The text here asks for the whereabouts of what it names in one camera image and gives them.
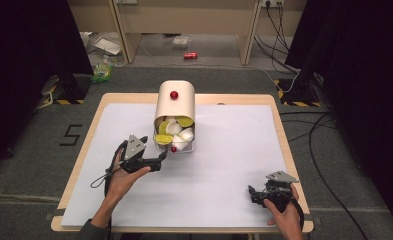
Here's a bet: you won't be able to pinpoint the white table mat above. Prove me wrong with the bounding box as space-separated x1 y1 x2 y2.
61 102 289 229

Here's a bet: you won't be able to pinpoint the long black floor cable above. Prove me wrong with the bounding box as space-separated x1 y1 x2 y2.
278 111 372 240

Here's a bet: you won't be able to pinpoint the grey cord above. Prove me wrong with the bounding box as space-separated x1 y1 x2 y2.
90 168 113 189

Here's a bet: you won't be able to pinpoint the short white cable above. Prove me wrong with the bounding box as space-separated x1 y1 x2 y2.
33 91 55 111

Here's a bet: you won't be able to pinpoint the person's right hand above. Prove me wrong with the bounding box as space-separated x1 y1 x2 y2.
262 184 303 240

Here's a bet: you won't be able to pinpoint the wooden table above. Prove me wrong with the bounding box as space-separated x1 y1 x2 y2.
50 92 315 234

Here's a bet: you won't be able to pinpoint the bundle of black wall cables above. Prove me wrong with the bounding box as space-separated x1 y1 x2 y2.
253 3 302 75

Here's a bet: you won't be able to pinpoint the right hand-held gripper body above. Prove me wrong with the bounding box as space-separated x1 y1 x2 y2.
258 170 299 212

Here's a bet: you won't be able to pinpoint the white wall socket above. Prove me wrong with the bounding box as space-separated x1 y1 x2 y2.
261 0 285 8

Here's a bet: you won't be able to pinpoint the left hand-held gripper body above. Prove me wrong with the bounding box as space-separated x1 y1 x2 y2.
118 134 162 174

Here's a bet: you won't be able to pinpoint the white paper sheets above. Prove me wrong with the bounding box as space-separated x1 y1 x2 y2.
80 31 125 66

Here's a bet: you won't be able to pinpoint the black curtain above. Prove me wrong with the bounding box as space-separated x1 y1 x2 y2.
0 0 95 174
285 0 393 228

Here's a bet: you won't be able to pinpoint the cream drawer cabinet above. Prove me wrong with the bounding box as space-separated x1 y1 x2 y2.
153 79 197 155

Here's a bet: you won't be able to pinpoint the white cup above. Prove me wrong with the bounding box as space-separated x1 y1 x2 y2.
178 128 195 143
167 122 184 136
171 134 189 152

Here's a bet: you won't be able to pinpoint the black stand base striped tape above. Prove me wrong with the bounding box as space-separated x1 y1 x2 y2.
42 73 92 106
273 78 323 108

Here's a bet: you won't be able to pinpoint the person's left hand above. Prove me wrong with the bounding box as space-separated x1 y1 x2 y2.
107 153 152 201

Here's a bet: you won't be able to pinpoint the beige wooden desk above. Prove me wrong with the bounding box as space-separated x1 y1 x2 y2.
67 0 308 67

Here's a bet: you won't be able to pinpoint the green packet on floor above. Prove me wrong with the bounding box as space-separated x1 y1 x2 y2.
90 54 116 84

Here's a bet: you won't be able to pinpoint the yellow-green cup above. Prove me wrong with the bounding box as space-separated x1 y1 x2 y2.
154 133 174 146
158 120 172 135
177 116 195 128

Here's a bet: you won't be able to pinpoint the clear plastic pack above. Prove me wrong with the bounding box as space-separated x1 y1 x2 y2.
171 35 192 49

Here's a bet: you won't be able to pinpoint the clear drawer with cups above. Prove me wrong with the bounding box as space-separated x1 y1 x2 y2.
153 115 196 154

